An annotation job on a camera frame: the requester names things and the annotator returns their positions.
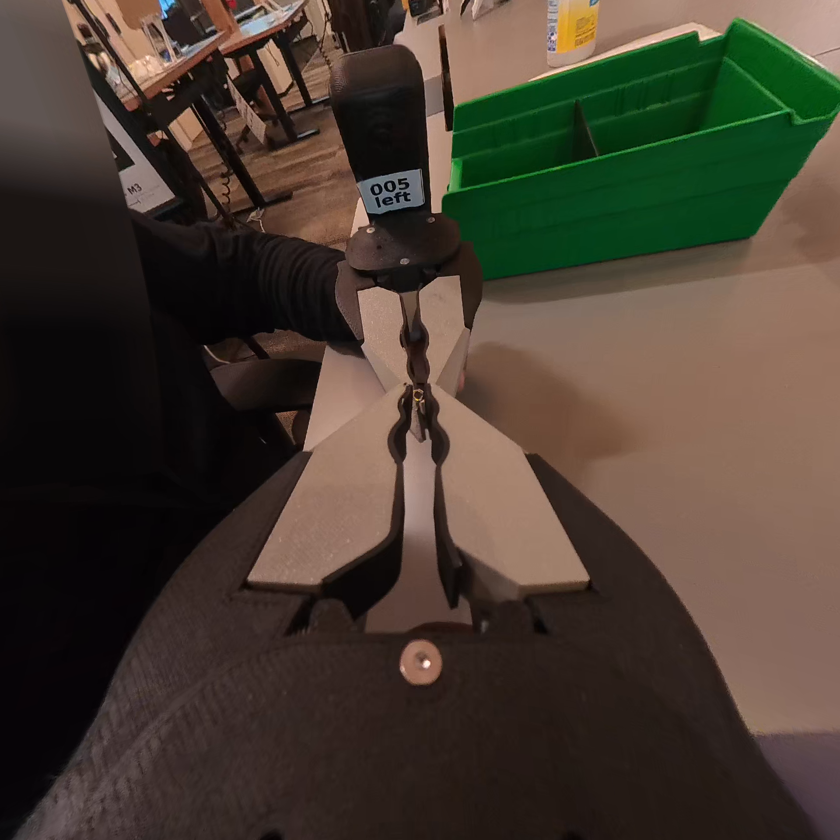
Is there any grey desk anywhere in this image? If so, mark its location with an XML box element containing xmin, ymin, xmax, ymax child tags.
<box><xmin>305</xmin><ymin>0</ymin><xmax>840</xmax><ymax>840</ymax></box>

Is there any black framed marker board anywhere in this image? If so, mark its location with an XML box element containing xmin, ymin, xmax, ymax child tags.
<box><xmin>92</xmin><ymin>85</ymin><xmax>182</xmax><ymax>221</ymax></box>

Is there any wooden top desk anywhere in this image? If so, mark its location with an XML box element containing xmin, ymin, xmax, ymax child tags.
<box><xmin>75</xmin><ymin>0</ymin><xmax>322</xmax><ymax>206</ymax></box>

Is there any green plastic bin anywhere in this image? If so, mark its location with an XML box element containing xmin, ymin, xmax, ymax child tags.
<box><xmin>441</xmin><ymin>17</ymin><xmax>840</xmax><ymax>282</ymax></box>

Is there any wipes canister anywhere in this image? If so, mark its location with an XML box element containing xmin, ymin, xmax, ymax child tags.
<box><xmin>546</xmin><ymin>0</ymin><xmax>602</xmax><ymax>68</ymax></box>

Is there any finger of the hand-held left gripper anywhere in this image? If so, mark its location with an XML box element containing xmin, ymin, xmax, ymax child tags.
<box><xmin>412</xmin><ymin>276</ymin><xmax>471</xmax><ymax>389</ymax></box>
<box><xmin>358</xmin><ymin>287</ymin><xmax>416</xmax><ymax>396</ymax></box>

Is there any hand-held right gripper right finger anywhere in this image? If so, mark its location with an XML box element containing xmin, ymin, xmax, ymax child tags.
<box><xmin>423</xmin><ymin>387</ymin><xmax>592</xmax><ymax>621</ymax></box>

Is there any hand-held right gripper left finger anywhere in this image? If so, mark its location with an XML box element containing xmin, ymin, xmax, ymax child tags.
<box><xmin>247</xmin><ymin>384</ymin><xmax>413</xmax><ymax>621</ymax></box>

